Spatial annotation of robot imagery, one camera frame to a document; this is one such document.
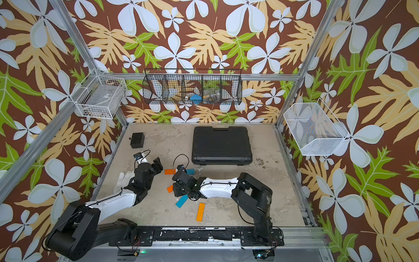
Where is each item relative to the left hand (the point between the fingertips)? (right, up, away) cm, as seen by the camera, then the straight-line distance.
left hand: (155, 158), depth 89 cm
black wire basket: (+19, +43, +9) cm, 48 cm away
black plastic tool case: (+37, +6, +10) cm, 39 cm away
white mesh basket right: (+83, +16, -8) cm, 85 cm away
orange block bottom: (+25, -27, -8) cm, 38 cm away
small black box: (-18, +10, +18) cm, 27 cm away
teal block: (+15, -22, -4) cm, 27 cm away
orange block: (+8, -18, +3) cm, 20 cm away
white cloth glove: (-20, -13, +4) cm, 24 cm away
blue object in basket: (+22, +34, +5) cm, 41 cm away
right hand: (+12, -15, -3) cm, 19 cm away
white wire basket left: (-29, +33, -3) cm, 44 cm away
